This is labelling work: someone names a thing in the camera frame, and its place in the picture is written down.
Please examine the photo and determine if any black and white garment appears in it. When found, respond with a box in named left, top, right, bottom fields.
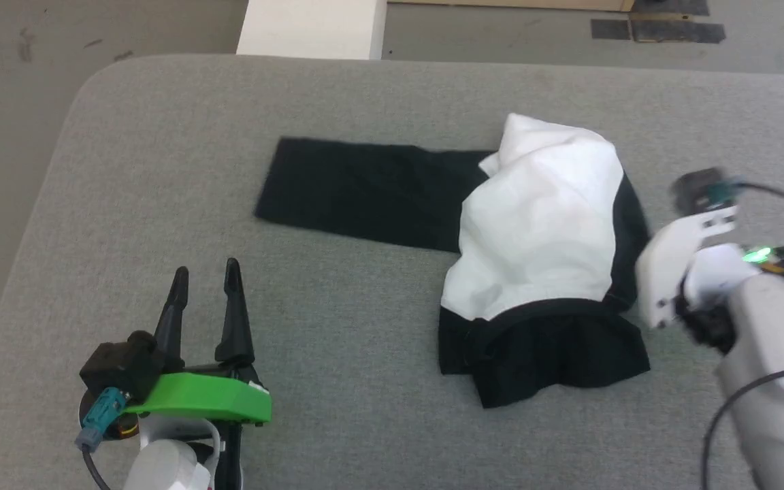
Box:
left=254, top=113, right=653, bottom=410

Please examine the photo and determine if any black right camera cable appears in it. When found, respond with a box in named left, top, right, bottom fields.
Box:
left=736, top=180, right=784, bottom=207

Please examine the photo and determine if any small black floor tape patch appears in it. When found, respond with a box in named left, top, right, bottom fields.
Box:
left=591, top=18, right=632, bottom=41

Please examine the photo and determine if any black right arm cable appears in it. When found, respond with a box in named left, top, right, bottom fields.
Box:
left=702, top=361, right=784, bottom=490

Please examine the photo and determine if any black left camera cable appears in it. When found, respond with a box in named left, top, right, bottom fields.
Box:
left=81, top=446, right=112, bottom=490

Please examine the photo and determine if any grey fabric table cover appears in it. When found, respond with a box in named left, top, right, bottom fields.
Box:
left=0, top=54, right=784, bottom=490

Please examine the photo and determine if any black floor mat piece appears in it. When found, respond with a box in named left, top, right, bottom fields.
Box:
left=632, top=0, right=710, bottom=16

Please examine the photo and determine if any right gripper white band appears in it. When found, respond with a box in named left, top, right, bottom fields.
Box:
left=636, top=207, right=740, bottom=331

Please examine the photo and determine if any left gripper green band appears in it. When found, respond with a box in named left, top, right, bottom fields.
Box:
left=125, top=257, right=273, bottom=490

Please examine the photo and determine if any black camera cable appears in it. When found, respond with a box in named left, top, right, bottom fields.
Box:
left=81, top=446, right=112, bottom=490
left=736, top=180, right=784, bottom=207

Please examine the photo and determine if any long black floor tape patch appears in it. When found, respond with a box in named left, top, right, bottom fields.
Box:
left=630, top=20, right=727, bottom=45

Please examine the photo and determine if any teal left camera connector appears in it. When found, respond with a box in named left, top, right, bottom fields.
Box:
left=76, top=387, right=128, bottom=451

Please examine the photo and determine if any white square pillar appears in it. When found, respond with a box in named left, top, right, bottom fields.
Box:
left=236, top=0, right=388, bottom=61

